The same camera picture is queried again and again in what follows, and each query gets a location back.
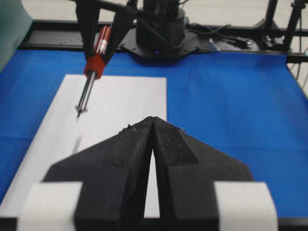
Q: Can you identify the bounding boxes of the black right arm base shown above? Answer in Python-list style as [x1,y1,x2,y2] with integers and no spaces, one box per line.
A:
[120,0,200,61]

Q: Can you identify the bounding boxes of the red handled soldering iron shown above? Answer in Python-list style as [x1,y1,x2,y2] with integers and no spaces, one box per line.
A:
[75,26,111,120]

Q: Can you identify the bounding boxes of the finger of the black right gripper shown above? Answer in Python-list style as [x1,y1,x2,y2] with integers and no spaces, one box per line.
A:
[75,0,100,60]
[102,2,137,65]

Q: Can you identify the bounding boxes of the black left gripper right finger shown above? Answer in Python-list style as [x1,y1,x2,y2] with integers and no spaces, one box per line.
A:
[152,117,254,231]

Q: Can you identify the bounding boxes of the large white base board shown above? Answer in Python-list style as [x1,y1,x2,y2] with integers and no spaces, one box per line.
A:
[0,75,167,217]

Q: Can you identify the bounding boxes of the teal backdrop curtain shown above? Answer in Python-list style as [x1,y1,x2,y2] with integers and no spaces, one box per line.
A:
[0,0,32,70]

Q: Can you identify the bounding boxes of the black loose cables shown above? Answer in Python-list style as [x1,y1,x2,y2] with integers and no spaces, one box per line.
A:
[186,23,253,50]

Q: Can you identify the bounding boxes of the black aluminium frame rail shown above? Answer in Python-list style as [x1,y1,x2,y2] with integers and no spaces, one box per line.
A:
[18,20,308,64]

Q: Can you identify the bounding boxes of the blue table cloth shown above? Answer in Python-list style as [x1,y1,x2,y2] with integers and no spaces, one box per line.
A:
[0,51,308,218]

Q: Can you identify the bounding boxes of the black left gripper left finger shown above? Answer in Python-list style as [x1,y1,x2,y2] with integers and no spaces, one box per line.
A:
[43,117,153,231]

